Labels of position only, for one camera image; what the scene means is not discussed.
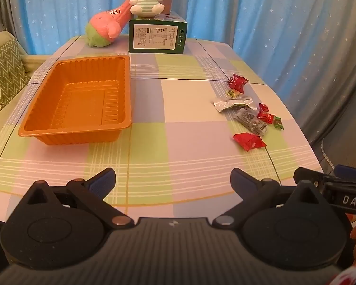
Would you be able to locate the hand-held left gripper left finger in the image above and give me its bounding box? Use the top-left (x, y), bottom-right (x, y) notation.
top-left (20, 167), bottom-right (135, 231)

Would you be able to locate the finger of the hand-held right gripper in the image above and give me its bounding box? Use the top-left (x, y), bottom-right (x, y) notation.
top-left (294, 167), bottom-right (326, 187)
top-left (333, 164), bottom-right (356, 182)

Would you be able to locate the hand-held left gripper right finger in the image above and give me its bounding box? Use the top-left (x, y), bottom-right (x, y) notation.
top-left (212, 168), bottom-right (330, 230)

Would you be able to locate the flat red snack packet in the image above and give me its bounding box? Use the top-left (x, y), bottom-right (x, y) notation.
top-left (232, 132), bottom-right (267, 151)

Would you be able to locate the clear grey snack packet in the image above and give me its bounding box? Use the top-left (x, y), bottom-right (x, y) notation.
top-left (233, 108), bottom-right (268, 137)

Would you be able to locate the red white candy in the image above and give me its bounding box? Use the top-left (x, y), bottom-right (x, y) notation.
top-left (256, 111), bottom-right (275, 124)

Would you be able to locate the silver snack packet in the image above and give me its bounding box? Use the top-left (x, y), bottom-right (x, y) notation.
top-left (213, 95), bottom-right (254, 113)

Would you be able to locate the red white patterned clothing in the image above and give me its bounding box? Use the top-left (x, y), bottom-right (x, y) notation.
top-left (336, 265), bottom-right (356, 285)

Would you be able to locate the checked tablecloth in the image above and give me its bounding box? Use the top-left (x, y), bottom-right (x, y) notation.
top-left (0, 34), bottom-right (325, 215)

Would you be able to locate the orange plastic tray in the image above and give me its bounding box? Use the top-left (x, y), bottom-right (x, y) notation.
top-left (18, 55), bottom-right (133, 145)

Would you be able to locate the grey curtain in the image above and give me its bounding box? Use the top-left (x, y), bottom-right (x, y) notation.
top-left (0, 0), bottom-right (33, 55)
top-left (307, 0), bottom-right (356, 167)

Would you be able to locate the crumpled red snack packet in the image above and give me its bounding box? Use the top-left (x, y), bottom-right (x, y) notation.
top-left (228, 73), bottom-right (250, 93)

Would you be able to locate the light green sofa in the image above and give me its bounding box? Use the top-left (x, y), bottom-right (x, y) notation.
top-left (0, 0), bottom-right (60, 116)

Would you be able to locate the green zigzag pillow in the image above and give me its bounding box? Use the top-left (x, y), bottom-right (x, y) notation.
top-left (0, 38), bottom-right (31, 113)

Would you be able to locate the green cardboard box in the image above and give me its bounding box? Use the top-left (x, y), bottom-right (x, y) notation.
top-left (128, 10), bottom-right (188, 54)

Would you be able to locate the pink green plush toy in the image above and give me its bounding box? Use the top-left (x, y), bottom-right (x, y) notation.
top-left (87, 1), bottom-right (135, 48)

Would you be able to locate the blue star curtain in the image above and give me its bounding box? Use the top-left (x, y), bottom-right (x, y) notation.
top-left (9, 0), bottom-right (356, 152)

